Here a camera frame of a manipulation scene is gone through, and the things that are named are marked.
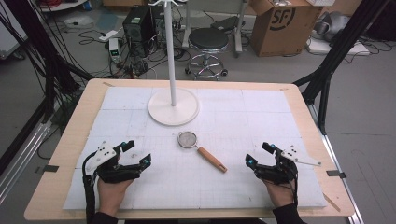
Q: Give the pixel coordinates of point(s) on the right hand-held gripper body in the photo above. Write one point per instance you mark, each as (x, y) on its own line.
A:
(280, 172)

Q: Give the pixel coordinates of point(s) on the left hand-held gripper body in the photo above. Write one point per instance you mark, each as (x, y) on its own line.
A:
(107, 169)

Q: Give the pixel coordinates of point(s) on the white pole stand round base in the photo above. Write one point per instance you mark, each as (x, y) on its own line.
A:
(173, 107)

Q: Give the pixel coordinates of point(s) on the person's right hand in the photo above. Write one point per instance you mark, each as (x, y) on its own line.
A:
(282, 194)

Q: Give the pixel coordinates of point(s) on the person's left hand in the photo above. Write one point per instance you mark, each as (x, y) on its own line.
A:
(110, 196)

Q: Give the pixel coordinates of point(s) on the white grid foam mat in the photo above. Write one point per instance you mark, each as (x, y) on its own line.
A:
(218, 186)

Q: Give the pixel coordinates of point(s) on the thin wooden stick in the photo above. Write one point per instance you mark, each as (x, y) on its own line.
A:
(331, 202)

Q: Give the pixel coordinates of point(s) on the white device with green display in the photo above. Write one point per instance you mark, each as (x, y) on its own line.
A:
(114, 49)

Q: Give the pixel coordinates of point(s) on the white power strip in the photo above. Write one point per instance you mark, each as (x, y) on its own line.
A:
(108, 36)

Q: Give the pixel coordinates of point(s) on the black computer tower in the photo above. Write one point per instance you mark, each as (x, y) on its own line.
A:
(138, 29)

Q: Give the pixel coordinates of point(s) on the brown cardboard box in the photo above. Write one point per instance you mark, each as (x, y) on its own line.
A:
(280, 31)

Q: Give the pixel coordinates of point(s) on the white flat board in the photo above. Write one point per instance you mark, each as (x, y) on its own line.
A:
(339, 48)

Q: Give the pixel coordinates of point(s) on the black round stool chrome base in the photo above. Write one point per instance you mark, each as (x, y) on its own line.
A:
(208, 39)

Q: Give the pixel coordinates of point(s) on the grey bag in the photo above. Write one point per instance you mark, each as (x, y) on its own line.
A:
(333, 25)

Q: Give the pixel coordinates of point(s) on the round white table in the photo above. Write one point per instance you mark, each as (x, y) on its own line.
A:
(62, 4)

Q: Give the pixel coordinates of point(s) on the aluminium rail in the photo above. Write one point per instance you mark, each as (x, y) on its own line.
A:
(339, 168)
(21, 161)

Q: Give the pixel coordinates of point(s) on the black metal frame stand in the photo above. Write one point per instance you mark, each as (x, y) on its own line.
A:
(46, 62)
(333, 62)

